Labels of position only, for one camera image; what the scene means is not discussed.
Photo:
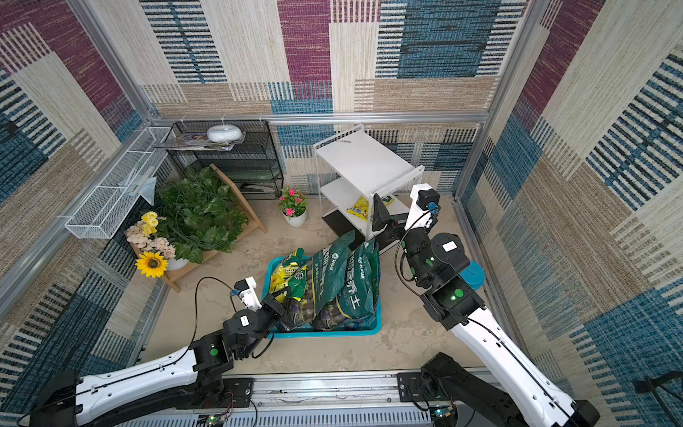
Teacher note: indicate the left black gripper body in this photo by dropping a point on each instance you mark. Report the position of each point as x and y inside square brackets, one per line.
[271, 311]

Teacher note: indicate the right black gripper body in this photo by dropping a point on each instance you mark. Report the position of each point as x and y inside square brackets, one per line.
[397, 231]

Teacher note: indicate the green soil bag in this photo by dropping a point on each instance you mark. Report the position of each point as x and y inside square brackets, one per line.
[317, 282]
[356, 303]

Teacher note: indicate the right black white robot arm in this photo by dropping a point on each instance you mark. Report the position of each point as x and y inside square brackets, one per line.
[524, 395]

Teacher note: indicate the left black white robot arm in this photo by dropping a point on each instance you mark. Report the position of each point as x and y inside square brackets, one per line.
[189, 376]

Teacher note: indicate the white three-tier shelf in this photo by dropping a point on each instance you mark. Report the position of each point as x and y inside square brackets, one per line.
[351, 165]

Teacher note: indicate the magazine on black shelf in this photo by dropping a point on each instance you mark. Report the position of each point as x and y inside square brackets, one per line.
[197, 142]

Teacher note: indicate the pink flowers white pot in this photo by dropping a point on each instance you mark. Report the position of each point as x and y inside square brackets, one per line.
[293, 206]

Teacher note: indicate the teal round canister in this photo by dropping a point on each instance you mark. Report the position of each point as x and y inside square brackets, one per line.
[474, 276]

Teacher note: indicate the teal plastic basket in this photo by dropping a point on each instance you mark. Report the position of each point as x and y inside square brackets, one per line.
[365, 328]

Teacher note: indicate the wooden plant stand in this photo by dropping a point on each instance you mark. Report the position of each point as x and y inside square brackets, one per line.
[255, 223]

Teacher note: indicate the green leafy plant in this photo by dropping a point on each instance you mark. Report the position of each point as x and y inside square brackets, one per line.
[200, 214]

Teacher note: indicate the sunflower bouquet in pot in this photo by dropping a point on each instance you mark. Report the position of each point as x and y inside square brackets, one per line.
[156, 255]

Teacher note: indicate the white round device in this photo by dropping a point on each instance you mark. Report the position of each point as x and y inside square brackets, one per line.
[224, 133]

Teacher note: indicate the black tripod at edge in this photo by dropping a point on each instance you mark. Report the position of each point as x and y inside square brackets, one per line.
[665, 389]

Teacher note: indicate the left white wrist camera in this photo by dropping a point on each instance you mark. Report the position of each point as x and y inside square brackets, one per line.
[245, 289]

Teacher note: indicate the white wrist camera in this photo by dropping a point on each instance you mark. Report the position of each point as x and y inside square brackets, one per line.
[245, 289]
[424, 209]

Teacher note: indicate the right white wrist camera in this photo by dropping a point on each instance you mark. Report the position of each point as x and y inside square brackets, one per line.
[424, 209]

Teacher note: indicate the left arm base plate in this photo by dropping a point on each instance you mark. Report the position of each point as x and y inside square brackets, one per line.
[236, 393]

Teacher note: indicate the aluminium front rail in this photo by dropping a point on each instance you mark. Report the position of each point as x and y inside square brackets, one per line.
[293, 390]

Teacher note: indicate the black wire shelf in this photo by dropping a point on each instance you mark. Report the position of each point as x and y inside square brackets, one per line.
[252, 164]

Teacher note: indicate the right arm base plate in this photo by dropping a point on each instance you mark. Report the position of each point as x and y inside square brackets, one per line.
[421, 388]

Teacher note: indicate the white wire wall basket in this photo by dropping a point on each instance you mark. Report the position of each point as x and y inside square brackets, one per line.
[106, 207]

